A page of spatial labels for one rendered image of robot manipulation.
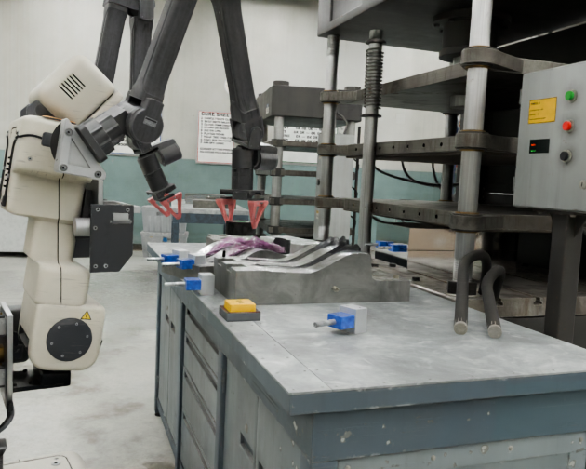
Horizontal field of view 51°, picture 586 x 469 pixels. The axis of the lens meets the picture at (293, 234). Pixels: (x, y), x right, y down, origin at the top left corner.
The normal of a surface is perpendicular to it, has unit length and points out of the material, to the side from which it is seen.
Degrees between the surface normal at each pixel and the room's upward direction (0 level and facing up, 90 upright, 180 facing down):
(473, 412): 90
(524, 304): 90
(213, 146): 90
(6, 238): 90
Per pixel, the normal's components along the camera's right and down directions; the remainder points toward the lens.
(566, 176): -0.94, -0.01
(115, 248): 0.51, 0.11
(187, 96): 0.20, 0.10
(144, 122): 0.63, 0.34
